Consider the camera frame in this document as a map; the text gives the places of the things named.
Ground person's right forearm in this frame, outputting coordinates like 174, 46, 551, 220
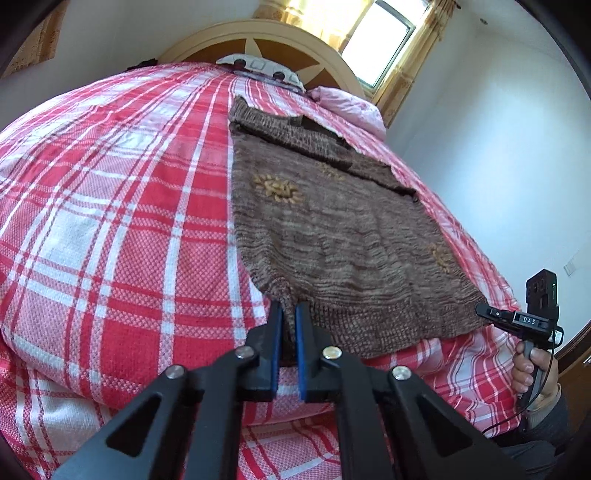
526, 385, 575, 444

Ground cream wooden headboard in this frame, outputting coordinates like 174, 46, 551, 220
157, 19, 365, 100

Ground red plaid bed sheet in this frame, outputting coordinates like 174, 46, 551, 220
0, 62, 532, 480

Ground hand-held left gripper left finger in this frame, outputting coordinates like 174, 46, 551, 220
51, 300, 283, 480

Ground window behind headboard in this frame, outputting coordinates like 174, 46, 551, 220
341, 0, 432, 90

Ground person's right hand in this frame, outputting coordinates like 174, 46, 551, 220
513, 348, 561, 409

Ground brown wooden trim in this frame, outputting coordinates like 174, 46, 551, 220
551, 318, 591, 370

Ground brown knitted sweater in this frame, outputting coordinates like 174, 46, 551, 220
228, 95, 492, 367

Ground white patterned pillow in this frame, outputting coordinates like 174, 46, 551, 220
215, 53, 305, 92

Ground person's dark trousers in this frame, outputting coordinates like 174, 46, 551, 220
485, 431, 571, 478

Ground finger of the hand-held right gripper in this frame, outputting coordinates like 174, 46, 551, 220
475, 302, 515, 326

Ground pink pillow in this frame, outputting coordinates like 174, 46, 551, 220
307, 85, 387, 141

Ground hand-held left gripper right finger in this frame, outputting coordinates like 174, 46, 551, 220
296, 302, 527, 480

